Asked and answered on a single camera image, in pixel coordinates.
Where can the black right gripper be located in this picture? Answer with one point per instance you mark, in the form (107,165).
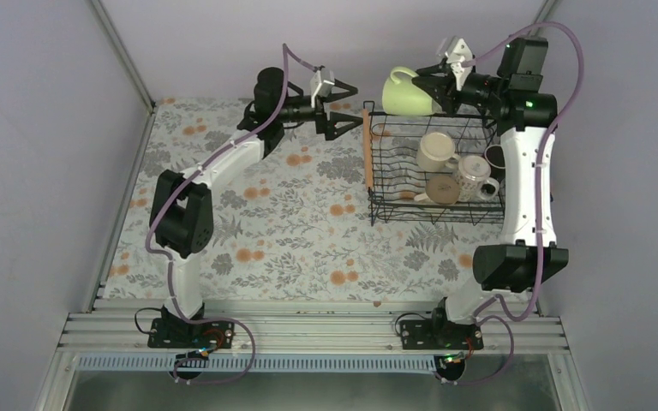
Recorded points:
(446,86)

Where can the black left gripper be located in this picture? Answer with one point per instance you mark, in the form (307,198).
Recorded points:
(331,133)

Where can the light green mug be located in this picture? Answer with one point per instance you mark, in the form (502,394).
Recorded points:
(400,97)

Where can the cream white mug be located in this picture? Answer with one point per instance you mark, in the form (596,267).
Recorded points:
(436,152)

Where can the floral patterned white mug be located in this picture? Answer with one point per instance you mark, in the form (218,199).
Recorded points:
(473,176)

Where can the beige brown mug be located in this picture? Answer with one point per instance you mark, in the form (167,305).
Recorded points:
(442,190)

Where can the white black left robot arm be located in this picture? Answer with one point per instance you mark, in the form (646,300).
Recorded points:
(181,221)

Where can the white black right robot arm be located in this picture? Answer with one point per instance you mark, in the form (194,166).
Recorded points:
(526,120)

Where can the black mug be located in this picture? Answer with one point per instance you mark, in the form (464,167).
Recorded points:
(494,155)

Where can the floral patterned table mat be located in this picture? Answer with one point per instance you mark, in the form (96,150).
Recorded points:
(295,226)

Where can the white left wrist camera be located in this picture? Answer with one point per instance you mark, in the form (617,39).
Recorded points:
(321,85)

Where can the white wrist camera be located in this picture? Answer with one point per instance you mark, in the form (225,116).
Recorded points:
(453,56)
(321,85)

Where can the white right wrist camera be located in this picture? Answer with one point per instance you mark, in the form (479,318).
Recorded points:
(453,56)

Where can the right aluminium corner post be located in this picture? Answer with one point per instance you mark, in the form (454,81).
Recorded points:
(545,11)

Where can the aluminium corner frame post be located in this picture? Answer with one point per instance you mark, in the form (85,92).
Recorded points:
(122,53)

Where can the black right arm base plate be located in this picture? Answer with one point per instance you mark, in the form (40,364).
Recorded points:
(424,334)

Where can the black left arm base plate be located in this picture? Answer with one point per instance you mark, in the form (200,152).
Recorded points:
(176,334)

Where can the aluminium mounting rail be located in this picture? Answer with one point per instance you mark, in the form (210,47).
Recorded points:
(298,327)

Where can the grey slotted cable duct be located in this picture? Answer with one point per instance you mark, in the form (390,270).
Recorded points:
(235,363)

